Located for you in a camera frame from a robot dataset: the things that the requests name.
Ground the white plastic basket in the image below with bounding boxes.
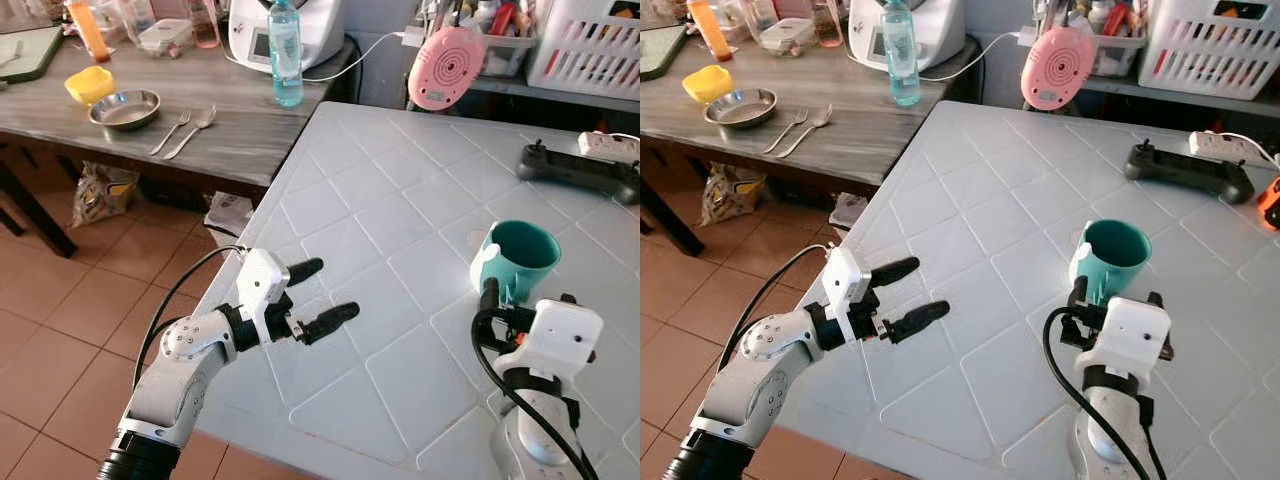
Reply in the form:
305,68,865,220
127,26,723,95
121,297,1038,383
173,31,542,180
1137,0,1280,102
526,0,641,102

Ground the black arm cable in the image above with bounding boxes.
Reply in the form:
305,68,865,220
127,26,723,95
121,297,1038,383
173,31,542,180
720,243,833,376
470,305,601,480
132,244,248,393
1042,305,1169,480

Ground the teal cup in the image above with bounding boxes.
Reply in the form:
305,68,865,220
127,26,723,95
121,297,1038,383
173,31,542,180
1068,218,1154,307
470,219,563,307

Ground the white power strip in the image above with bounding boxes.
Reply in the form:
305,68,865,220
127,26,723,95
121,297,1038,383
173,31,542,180
577,131,641,167
1187,130,1280,171

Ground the pink drinking glass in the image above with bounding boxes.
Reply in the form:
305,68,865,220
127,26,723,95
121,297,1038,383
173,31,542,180
811,0,845,49
187,0,222,50

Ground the orange object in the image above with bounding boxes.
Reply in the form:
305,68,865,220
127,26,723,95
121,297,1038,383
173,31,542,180
1256,176,1280,232

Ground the steel bowl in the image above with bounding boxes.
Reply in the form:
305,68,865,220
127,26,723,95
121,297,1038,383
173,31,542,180
702,87,779,131
87,88,162,133

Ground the white kitchen appliance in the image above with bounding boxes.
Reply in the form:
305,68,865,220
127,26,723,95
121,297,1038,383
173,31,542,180
227,0,347,74
847,0,967,74

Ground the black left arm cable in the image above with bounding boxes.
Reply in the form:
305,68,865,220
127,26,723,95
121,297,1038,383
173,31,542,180
132,244,248,393
720,243,833,376

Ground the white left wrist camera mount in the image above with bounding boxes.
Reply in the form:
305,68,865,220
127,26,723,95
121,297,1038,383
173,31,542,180
236,248,293,346
820,246,874,344

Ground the clear blue water bottle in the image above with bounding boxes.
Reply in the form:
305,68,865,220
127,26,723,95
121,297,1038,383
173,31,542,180
881,0,923,109
266,0,305,109

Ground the white power cable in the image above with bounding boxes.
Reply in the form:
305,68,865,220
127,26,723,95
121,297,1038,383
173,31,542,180
918,28,1041,84
222,28,428,84

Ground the clear lidded food container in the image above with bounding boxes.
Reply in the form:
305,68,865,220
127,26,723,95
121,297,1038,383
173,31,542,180
757,17,817,57
137,17,195,59

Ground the steel spoon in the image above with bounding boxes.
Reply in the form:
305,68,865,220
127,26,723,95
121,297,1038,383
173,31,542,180
162,105,218,162
776,103,835,160

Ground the black handheld controller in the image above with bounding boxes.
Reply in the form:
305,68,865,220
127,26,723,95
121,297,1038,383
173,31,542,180
516,139,641,207
1123,139,1257,207

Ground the dark wooden table leg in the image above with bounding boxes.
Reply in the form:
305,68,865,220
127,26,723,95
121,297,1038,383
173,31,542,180
0,158,80,260
640,176,707,258

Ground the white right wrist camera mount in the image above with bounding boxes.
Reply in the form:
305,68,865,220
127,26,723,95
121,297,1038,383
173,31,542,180
514,297,606,380
1099,295,1174,380

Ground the dark green tray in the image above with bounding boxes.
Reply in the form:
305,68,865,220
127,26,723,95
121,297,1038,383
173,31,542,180
640,23,690,82
0,24,66,85

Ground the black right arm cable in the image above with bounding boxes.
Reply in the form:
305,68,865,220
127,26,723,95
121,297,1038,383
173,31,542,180
470,305,601,480
1042,305,1169,480

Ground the steel fork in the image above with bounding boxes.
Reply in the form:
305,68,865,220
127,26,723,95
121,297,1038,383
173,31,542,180
761,107,810,156
149,109,194,157

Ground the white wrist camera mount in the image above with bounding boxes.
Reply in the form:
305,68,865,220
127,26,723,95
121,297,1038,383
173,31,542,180
514,297,606,380
1099,295,1174,380
236,248,293,346
820,246,874,344

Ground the printed snack bag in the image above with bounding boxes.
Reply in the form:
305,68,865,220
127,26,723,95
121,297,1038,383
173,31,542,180
71,161,140,230
697,161,767,228

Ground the grey storage bin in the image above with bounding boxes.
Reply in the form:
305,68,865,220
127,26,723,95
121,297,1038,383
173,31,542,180
470,0,542,80
1085,0,1147,80

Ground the orange bottle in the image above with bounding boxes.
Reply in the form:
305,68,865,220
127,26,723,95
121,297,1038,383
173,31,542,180
65,0,112,64
685,0,735,64

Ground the pink round device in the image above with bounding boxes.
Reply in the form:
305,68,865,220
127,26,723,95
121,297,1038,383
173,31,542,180
1019,25,1098,112
407,25,487,113

